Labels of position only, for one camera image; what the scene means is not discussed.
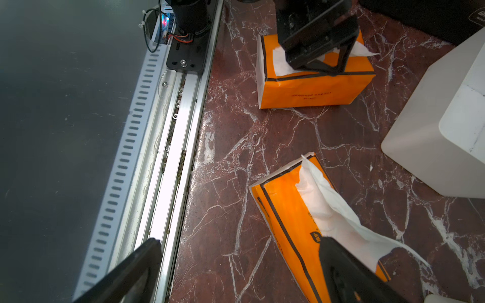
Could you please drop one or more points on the white plastic tissue box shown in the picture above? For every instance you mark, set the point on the white plastic tissue box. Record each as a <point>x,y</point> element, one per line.
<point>439,135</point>

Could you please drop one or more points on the black plastic toolbox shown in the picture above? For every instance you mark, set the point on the black plastic toolbox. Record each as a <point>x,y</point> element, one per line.
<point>452,21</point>

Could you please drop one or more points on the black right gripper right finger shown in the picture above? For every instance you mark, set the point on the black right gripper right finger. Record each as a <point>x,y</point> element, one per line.
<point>348,279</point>

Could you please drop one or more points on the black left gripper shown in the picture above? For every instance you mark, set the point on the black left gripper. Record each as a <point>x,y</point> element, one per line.
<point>316,36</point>

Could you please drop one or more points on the white slotted cable duct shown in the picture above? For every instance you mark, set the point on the white slotted cable duct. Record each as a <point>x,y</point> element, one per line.
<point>108,222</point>

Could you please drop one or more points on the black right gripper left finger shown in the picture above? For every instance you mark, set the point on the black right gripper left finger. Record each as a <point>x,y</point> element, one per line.
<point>133,280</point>

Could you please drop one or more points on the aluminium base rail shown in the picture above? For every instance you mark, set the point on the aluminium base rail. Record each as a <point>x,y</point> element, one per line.
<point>161,181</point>

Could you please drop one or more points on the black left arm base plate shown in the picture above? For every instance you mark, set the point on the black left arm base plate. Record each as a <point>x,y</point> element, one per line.
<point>194,21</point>

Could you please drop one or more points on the orange tissue pack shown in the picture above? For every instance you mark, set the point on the orange tissue pack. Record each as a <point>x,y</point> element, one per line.
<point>301,206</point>
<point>280,86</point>

